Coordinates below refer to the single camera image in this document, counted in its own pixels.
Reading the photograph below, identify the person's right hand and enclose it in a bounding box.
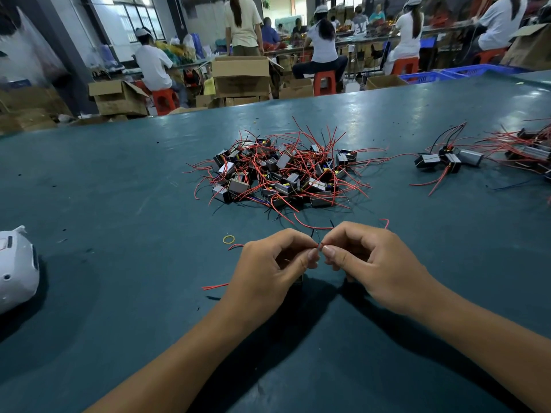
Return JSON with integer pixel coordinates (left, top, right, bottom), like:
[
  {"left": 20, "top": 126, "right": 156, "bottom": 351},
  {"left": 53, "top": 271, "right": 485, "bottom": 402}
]
[{"left": 320, "top": 221, "right": 451, "bottom": 322}]

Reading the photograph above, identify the person's left hand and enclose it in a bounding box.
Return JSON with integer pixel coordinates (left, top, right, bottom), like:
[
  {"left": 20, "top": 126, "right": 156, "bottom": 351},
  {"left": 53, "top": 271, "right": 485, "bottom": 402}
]
[{"left": 219, "top": 228, "right": 320, "bottom": 330}]

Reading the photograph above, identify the central pile of wired modules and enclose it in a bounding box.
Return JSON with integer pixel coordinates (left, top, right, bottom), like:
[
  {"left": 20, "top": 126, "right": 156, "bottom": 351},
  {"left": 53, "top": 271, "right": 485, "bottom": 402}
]
[{"left": 186, "top": 120, "right": 393, "bottom": 233}]

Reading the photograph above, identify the person's right forearm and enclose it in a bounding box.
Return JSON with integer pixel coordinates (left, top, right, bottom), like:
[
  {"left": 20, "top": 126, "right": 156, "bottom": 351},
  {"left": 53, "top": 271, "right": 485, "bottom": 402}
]
[{"left": 422, "top": 292, "right": 551, "bottom": 413}]

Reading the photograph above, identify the person's left forearm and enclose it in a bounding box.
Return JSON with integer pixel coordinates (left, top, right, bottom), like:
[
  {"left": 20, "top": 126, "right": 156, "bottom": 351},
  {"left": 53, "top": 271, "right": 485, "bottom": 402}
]
[{"left": 86, "top": 307, "right": 251, "bottom": 413}]

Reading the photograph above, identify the shallow cardboard box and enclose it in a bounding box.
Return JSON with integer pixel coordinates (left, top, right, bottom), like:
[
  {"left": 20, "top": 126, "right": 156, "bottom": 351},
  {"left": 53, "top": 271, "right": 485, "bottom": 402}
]
[{"left": 366, "top": 75, "right": 410, "bottom": 89}]

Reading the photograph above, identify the blue plastic crate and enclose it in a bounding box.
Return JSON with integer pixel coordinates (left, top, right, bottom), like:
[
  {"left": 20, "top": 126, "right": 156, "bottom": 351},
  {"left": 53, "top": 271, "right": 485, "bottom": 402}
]
[
  {"left": 441, "top": 64, "right": 528, "bottom": 78},
  {"left": 398, "top": 72, "right": 456, "bottom": 84}
]

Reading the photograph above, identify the low cardboard box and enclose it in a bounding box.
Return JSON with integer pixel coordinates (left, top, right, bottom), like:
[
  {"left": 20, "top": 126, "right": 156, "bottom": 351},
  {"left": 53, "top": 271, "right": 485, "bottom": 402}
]
[{"left": 279, "top": 77, "right": 315, "bottom": 100}]

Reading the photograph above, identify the red plastic stool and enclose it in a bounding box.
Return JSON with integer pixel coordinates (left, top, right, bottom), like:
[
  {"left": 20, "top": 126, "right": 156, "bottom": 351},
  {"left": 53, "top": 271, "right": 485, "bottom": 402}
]
[
  {"left": 391, "top": 57, "right": 420, "bottom": 76},
  {"left": 313, "top": 70, "right": 337, "bottom": 96},
  {"left": 152, "top": 89, "right": 179, "bottom": 116},
  {"left": 476, "top": 48, "right": 508, "bottom": 64}
]

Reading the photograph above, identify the large closed cardboard box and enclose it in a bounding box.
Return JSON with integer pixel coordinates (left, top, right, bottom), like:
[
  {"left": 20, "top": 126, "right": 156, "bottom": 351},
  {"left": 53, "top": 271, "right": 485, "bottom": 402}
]
[{"left": 212, "top": 56, "right": 273, "bottom": 99}]

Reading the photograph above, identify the open cardboard box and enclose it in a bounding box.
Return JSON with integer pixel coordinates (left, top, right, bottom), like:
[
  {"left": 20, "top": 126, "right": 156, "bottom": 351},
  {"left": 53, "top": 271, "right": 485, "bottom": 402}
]
[{"left": 88, "top": 79, "right": 151, "bottom": 117}]

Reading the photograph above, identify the white plastic shell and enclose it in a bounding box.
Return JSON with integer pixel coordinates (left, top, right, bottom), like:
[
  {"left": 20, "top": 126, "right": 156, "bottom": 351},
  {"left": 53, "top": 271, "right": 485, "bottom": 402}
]
[{"left": 0, "top": 225, "right": 41, "bottom": 315}]

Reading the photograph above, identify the tilted cardboard box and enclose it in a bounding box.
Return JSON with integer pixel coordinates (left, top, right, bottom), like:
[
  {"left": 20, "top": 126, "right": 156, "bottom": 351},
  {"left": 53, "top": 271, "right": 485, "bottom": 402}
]
[{"left": 501, "top": 24, "right": 551, "bottom": 71}]

